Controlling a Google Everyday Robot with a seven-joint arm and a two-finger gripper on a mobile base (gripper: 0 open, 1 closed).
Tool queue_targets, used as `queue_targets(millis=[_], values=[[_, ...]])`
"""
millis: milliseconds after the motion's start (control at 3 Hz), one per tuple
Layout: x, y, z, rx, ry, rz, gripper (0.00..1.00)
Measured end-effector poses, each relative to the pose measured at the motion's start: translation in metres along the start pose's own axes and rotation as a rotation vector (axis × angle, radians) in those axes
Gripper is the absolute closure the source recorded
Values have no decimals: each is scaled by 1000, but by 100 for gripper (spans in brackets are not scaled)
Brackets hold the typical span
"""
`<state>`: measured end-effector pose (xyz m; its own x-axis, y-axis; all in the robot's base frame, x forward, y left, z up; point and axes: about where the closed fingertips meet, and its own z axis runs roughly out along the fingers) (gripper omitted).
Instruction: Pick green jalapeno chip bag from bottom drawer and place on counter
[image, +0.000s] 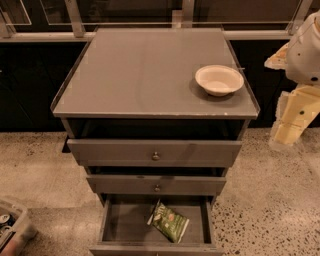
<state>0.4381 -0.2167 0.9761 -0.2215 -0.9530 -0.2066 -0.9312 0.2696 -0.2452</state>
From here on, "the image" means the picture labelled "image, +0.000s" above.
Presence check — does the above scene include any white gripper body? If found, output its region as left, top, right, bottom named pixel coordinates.
left=283, top=84, right=320, bottom=117

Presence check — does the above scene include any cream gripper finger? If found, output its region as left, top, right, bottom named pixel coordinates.
left=264, top=43, right=288, bottom=70
left=269, top=92, right=318, bottom=147

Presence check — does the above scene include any green jalapeno chip bag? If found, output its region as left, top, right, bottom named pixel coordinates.
left=147, top=201, right=190, bottom=243

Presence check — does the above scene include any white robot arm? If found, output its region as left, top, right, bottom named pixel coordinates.
left=264, top=10, right=320, bottom=145

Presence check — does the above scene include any grey drawer cabinet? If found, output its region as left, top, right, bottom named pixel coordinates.
left=50, top=27, right=261, bottom=256

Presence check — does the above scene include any brass top drawer knob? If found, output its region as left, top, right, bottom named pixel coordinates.
left=152, top=152, right=160, bottom=161

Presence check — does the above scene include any brass drawer knob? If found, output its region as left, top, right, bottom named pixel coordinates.
left=152, top=152, right=160, bottom=161
left=154, top=184, right=161, bottom=192

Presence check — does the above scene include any brass middle drawer knob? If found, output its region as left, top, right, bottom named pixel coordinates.
left=154, top=184, right=161, bottom=192

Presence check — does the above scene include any grey middle drawer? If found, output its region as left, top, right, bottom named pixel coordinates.
left=87, top=175, right=226, bottom=196

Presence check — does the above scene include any grey drawer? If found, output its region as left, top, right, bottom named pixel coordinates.
left=67, top=139, right=242, bottom=167
left=87, top=175, right=226, bottom=196
left=90, top=195, right=223, bottom=256

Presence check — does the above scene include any grey bottom drawer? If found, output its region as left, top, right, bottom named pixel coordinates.
left=90, top=195, right=223, bottom=256

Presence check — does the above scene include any grey top drawer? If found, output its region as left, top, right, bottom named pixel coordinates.
left=67, top=139, right=242, bottom=167

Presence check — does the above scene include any metal can in bin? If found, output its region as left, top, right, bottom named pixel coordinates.
left=0, top=214, right=11, bottom=225

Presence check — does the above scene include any metal window railing frame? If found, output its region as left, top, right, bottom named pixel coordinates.
left=0, top=0, right=320, bottom=38

